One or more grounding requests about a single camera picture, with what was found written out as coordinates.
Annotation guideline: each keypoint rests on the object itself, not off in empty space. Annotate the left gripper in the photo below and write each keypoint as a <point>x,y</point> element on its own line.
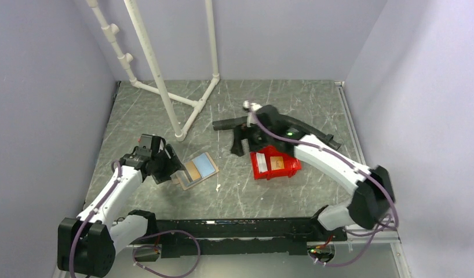
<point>173,164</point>

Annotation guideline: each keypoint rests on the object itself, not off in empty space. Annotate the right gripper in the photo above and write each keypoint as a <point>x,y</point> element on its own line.
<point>248,130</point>

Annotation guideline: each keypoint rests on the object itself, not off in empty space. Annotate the beige card holder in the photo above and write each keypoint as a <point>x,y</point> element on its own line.
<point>206,166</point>

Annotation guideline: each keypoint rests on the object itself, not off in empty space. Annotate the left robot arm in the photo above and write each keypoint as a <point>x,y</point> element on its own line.
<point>89,243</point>

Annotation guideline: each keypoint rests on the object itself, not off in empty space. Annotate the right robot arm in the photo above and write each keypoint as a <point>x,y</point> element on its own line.
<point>370,188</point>

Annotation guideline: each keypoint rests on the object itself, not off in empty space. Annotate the white card stack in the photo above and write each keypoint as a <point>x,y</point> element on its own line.
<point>261,162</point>

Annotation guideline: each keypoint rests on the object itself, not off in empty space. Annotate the gold card in bin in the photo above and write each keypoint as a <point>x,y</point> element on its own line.
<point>277,163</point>

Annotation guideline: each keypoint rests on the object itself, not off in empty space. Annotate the gold card in sleeve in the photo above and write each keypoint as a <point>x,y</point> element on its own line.
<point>191,171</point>

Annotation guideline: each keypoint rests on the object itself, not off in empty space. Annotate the red plastic bin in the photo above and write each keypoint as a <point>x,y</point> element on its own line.
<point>269,163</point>

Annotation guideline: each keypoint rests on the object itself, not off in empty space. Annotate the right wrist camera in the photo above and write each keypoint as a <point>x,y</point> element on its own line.
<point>251,107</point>

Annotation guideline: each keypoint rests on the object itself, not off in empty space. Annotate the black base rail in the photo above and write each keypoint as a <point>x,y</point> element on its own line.
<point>293,235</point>

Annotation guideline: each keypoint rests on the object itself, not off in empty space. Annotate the white PVC pipe frame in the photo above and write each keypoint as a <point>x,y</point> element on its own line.
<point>110,31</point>

